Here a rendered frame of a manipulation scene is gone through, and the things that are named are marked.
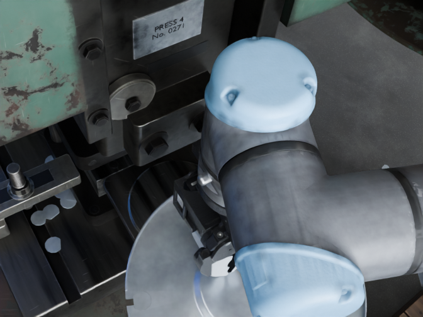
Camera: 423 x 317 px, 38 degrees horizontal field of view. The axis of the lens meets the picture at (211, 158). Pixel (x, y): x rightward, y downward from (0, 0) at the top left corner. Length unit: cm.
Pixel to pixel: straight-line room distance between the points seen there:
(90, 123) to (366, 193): 25
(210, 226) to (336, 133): 128
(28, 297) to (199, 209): 31
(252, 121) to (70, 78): 15
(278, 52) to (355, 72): 157
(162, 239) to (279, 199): 37
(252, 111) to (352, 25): 173
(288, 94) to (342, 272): 12
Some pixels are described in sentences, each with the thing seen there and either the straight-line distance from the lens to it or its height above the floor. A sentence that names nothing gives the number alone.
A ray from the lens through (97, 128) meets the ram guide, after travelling 56.
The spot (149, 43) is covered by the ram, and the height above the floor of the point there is 105.
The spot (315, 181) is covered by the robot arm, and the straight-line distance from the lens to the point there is 40.
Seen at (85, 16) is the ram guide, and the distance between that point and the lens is 44.
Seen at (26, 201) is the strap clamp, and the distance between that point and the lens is 82.
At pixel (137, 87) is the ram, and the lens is 58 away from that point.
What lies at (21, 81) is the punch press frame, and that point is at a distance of 45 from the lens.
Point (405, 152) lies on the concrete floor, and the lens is 187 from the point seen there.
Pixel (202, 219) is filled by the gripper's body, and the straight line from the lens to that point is 59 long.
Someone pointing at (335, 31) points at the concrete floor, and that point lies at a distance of 209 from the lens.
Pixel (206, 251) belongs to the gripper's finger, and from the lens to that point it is 61.
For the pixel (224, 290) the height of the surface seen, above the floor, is 79.
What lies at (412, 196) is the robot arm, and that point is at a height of 114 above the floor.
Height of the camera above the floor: 148
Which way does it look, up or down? 59 degrees down
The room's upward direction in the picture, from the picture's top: 10 degrees clockwise
